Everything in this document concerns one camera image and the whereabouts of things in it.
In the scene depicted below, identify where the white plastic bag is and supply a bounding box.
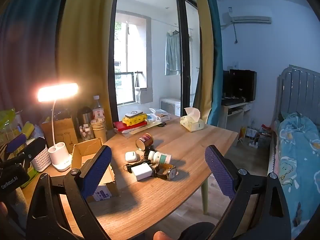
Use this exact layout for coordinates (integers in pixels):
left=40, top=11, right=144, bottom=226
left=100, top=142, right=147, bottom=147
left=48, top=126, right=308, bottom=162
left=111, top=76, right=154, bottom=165
left=146, top=108, right=170, bottom=123

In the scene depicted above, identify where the brown strap wristwatch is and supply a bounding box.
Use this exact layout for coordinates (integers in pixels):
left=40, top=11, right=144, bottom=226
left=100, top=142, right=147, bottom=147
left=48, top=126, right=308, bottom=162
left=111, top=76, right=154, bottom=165
left=155, top=164, right=178, bottom=180

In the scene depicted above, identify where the white charger block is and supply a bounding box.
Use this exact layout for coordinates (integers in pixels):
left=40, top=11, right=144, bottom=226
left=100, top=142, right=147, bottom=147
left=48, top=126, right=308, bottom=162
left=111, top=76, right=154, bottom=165
left=131, top=164, right=153, bottom=181

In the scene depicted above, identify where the cardboard box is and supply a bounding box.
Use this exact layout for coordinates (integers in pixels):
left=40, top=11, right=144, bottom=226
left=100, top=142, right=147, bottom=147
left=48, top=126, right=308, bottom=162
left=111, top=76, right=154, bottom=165
left=71, top=137, right=120, bottom=203

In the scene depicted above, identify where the stack of paper cups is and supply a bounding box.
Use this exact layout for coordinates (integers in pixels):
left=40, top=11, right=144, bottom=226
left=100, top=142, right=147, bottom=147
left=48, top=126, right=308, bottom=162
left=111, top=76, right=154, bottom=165
left=90, top=119, right=107, bottom=143

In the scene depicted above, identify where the white air conditioner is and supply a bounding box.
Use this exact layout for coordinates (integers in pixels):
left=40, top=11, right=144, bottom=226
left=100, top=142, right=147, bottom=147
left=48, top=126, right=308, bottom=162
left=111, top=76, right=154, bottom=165
left=220, top=6, right=272, bottom=27

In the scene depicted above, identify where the red can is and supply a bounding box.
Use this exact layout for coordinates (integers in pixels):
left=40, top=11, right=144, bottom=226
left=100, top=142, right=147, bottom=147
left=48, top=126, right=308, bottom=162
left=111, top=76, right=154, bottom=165
left=135, top=133, right=154, bottom=151

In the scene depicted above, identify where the black computer monitor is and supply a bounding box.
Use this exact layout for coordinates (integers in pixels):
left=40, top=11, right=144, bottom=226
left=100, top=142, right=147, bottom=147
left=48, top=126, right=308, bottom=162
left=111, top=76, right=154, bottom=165
left=222, top=69, right=257, bottom=102

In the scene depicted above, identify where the red book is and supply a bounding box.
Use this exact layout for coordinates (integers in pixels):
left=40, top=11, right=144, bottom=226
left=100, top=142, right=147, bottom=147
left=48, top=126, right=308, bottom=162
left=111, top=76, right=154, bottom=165
left=113, top=120, right=148, bottom=133

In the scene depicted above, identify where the white woven plastic basket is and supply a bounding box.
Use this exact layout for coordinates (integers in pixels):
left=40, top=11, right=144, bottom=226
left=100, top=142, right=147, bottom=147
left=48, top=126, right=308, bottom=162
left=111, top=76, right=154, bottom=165
left=30, top=146, right=53, bottom=172

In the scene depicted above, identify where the hanging pale green garment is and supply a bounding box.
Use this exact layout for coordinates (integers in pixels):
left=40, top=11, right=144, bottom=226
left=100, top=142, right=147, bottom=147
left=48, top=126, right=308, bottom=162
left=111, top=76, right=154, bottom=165
left=164, top=29, right=181, bottom=76

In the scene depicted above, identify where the steel thermos flask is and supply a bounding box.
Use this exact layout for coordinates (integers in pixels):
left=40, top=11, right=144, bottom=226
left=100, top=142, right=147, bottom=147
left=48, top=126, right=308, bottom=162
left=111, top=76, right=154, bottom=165
left=76, top=107, right=92, bottom=128

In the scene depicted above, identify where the printed glass jar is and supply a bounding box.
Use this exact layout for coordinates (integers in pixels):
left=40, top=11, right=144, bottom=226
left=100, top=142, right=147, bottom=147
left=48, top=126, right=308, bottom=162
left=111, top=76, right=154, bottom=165
left=79, top=124, right=93, bottom=140

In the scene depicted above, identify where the teal curtain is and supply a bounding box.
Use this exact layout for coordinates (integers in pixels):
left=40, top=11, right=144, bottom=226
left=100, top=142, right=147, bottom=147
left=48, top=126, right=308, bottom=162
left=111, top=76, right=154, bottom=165
left=203, top=0, right=224, bottom=130
left=0, top=0, right=73, bottom=113

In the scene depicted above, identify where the balcony window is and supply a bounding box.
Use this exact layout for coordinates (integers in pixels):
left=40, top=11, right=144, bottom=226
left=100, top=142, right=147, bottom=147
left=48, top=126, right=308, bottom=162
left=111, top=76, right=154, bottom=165
left=114, top=11, right=153, bottom=105

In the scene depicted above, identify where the yellow curtain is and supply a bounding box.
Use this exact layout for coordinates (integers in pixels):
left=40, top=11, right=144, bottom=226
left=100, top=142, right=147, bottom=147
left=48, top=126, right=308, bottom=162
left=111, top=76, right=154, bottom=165
left=58, top=0, right=120, bottom=135
left=191, top=0, right=213, bottom=125

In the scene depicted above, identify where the black small gadget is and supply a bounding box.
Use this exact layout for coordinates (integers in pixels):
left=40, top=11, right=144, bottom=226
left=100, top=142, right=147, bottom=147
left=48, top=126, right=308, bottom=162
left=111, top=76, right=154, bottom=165
left=124, top=159, right=152, bottom=173

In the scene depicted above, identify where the green table leg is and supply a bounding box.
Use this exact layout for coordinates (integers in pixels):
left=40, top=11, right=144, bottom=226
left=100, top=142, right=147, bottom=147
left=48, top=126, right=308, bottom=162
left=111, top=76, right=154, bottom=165
left=201, top=177, right=209, bottom=215

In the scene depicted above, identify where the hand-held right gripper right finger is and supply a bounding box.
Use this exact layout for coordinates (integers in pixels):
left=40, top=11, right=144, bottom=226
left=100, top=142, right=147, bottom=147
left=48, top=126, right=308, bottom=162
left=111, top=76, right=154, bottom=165
left=204, top=144, right=293, bottom=240

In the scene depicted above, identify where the white computer desk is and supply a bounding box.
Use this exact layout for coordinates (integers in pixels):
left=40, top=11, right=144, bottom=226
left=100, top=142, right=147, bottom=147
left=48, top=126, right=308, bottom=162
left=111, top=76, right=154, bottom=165
left=221, top=100, right=255, bottom=129

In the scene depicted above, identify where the white pill bottle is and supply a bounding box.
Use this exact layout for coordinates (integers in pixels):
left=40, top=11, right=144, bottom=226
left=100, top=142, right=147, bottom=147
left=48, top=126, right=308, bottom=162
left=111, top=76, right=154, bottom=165
left=147, top=150, right=172, bottom=165

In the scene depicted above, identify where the yellow pouch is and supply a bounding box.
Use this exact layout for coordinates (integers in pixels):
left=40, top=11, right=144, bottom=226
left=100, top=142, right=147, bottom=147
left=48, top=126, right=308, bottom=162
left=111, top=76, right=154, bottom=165
left=122, top=113, right=148, bottom=126

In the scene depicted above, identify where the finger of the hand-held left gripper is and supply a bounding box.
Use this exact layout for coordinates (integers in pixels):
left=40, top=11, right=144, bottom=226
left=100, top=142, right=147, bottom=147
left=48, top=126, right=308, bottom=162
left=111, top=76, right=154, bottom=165
left=5, top=133, right=27, bottom=153
left=17, top=137, right=47, bottom=167

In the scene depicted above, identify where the clear plastic water bottle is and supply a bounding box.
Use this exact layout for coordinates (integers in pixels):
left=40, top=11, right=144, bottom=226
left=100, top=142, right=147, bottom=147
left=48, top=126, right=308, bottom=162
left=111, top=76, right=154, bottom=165
left=92, top=95, right=105, bottom=120

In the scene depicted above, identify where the white flat device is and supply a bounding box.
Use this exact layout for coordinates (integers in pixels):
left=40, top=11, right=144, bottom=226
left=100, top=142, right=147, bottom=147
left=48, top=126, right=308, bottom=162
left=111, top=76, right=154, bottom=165
left=125, top=110, right=143, bottom=119

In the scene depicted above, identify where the grey bed headboard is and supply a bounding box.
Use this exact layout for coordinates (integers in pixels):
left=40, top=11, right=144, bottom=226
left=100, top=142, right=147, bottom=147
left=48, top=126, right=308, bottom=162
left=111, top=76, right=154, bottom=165
left=276, top=64, right=320, bottom=124

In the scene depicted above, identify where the white desk lamp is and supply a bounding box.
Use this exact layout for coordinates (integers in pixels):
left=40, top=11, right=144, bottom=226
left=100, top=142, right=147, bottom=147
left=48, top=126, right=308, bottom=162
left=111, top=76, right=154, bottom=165
left=37, top=82, right=79, bottom=172

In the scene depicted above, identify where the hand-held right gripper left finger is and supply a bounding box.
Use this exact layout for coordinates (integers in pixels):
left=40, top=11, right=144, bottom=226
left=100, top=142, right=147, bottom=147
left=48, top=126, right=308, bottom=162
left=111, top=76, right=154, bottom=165
left=26, top=144, right=118, bottom=240

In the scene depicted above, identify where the yellow tissue pack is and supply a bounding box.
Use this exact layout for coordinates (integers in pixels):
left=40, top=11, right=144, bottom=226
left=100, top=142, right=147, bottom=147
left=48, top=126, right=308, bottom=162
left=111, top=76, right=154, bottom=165
left=180, top=107, right=205, bottom=132

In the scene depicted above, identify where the black sliding door frame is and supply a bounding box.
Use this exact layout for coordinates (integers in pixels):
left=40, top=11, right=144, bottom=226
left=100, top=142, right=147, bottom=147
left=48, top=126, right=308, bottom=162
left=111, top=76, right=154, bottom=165
left=108, top=0, right=200, bottom=123

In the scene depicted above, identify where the blue cartoon blanket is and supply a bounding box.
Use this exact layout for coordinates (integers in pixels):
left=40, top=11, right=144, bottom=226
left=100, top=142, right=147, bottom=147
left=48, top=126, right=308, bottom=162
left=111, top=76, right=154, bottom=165
left=274, top=112, right=320, bottom=238

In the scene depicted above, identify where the brown lamp packaging carton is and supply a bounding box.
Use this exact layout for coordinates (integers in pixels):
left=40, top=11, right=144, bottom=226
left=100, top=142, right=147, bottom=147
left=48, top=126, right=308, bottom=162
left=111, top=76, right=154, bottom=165
left=41, top=116, right=78, bottom=153

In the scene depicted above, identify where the person's left hand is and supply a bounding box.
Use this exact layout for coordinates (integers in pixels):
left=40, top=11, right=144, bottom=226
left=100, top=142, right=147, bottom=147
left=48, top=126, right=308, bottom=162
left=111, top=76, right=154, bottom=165
left=0, top=187, right=29, bottom=233

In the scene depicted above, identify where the white balcony appliance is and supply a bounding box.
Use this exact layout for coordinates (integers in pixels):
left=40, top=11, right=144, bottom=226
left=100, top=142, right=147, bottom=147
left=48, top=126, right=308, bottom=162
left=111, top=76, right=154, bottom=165
left=159, top=97, right=182, bottom=117

